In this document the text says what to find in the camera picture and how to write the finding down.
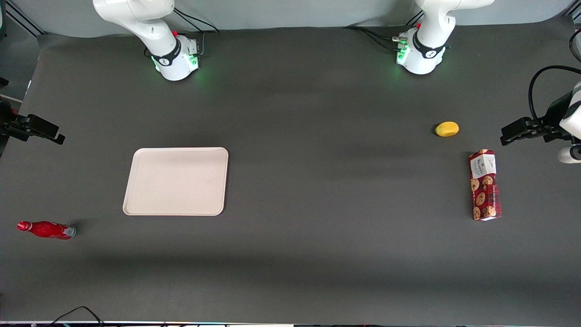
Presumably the red coke bottle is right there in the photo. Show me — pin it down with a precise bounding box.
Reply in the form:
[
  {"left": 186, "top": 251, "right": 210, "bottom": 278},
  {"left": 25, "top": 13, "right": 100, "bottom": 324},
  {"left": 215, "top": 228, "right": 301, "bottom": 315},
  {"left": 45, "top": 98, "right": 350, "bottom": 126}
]
[{"left": 17, "top": 220, "right": 77, "bottom": 240}]

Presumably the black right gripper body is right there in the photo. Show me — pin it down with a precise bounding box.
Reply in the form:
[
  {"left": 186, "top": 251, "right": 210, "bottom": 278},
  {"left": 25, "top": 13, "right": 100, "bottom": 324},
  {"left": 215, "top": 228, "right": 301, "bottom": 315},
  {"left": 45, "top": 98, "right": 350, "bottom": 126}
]
[{"left": 0, "top": 98, "right": 29, "bottom": 158}]

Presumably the black frame bar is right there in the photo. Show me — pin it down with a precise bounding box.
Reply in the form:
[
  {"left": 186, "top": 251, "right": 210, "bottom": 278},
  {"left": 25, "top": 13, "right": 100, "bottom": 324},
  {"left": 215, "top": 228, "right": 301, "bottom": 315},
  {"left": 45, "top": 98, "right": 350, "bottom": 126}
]
[{"left": 4, "top": 0, "right": 46, "bottom": 36}]

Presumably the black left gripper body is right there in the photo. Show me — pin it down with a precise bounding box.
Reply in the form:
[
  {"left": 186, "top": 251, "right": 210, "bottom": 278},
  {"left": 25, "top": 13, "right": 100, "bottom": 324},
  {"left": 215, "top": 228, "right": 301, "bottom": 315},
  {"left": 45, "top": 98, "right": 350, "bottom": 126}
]
[{"left": 537, "top": 90, "right": 574, "bottom": 143}]

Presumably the black curved cable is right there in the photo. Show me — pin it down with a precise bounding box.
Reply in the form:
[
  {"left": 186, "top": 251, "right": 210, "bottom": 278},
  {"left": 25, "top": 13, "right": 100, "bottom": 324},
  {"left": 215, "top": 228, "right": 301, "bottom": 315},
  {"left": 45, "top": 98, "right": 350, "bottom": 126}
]
[{"left": 569, "top": 29, "right": 581, "bottom": 64}]

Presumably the black cable at table edge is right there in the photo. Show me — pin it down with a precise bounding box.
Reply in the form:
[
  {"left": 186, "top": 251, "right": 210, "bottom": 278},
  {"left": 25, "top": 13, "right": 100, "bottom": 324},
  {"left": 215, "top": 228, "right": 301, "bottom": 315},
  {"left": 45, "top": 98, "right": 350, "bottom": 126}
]
[{"left": 45, "top": 306, "right": 106, "bottom": 327}]

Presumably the black base cable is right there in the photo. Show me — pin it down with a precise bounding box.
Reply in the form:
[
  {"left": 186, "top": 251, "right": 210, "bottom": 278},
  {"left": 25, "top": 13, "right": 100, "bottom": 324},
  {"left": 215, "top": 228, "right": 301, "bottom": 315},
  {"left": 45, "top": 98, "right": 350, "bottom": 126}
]
[
  {"left": 363, "top": 30, "right": 402, "bottom": 51},
  {"left": 343, "top": 25, "right": 402, "bottom": 42},
  {"left": 173, "top": 6, "right": 220, "bottom": 33}
]

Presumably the red cookie box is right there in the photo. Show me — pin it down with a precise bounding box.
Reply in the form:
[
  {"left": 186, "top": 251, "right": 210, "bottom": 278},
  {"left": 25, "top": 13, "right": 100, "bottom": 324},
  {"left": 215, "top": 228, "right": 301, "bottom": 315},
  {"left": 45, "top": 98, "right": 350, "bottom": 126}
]
[{"left": 468, "top": 149, "right": 503, "bottom": 222}]

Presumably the yellow lemon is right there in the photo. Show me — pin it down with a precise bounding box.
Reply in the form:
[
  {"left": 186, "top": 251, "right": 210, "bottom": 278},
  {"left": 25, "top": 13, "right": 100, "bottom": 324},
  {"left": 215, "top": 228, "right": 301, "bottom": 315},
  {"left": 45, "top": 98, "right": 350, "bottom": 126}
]
[{"left": 435, "top": 121, "right": 460, "bottom": 138}]

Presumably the beige plastic tray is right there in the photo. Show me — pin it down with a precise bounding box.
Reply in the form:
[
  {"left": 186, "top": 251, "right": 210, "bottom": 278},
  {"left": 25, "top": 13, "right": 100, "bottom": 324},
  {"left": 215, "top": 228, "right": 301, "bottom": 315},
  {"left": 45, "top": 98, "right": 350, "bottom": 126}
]
[{"left": 122, "top": 147, "right": 229, "bottom": 217}]

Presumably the black looped wrist cable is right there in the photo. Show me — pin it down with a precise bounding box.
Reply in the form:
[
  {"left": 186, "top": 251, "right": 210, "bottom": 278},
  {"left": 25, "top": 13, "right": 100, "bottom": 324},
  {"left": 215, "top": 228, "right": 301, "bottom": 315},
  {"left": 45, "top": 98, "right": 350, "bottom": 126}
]
[{"left": 528, "top": 65, "right": 581, "bottom": 128}]

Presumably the dark grey table mat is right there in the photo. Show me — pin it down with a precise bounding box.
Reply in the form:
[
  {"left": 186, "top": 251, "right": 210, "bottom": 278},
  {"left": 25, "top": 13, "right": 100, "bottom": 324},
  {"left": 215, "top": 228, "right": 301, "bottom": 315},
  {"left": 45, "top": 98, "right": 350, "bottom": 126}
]
[{"left": 0, "top": 16, "right": 581, "bottom": 326}]

